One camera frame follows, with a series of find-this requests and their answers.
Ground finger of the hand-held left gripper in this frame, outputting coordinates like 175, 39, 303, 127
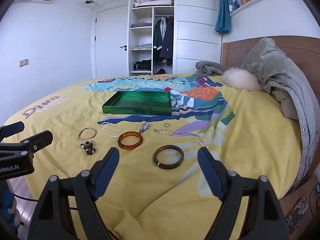
0, 121, 25, 138
20, 130, 53, 153

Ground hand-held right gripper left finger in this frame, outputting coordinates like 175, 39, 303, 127
29, 147, 120, 240

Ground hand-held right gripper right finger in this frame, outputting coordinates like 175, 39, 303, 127
197, 147, 290, 240

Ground wooden beaded bracelet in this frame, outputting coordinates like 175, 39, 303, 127
80, 140, 97, 155

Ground amber bangle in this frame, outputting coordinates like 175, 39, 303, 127
117, 131, 143, 152

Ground dark brown bangle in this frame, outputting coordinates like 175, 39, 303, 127
153, 145, 185, 170

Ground thin silver bangle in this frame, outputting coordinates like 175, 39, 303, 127
79, 127, 97, 140

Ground silver bead necklace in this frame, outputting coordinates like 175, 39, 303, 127
154, 128, 209, 148

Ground green metal tray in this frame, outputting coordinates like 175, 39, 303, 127
102, 91, 173, 116

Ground person's left hand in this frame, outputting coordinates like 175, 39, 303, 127
0, 180, 22, 228

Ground yellow printed blanket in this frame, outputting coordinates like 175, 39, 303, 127
0, 71, 304, 240

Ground black flat device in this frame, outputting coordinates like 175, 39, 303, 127
285, 195, 310, 234

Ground white fluffy pillow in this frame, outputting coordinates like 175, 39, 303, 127
222, 67, 264, 92

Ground grey crumpled cloth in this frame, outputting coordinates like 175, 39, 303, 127
195, 61, 227, 78

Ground black folded clothes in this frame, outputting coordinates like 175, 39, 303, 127
134, 59, 152, 71

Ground wooden bedside table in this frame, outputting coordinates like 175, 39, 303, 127
279, 172, 320, 240

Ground wooden headboard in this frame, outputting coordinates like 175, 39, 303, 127
221, 35, 320, 85

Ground grey padded coat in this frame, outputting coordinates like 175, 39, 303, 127
241, 37, 320, 200

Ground white door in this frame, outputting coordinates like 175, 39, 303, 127
95, 5, 129, 79

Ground navy hanging jacket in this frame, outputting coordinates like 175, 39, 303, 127
159, 17, 174, 67

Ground green hanging jacket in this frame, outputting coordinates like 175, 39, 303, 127
153, 17, 165, 65

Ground white wardrobe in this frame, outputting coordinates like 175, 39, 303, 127
129, 0, 223, 77

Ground grey hanging jacket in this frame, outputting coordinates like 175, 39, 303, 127
160, 17, 167, 40

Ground teal curtain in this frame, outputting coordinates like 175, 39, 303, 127
215, 0, 232, 34

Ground black cable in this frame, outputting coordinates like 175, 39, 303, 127
14, 192, 78, 210

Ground white wall shelf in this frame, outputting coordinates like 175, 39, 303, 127
229, 0, 293, 18

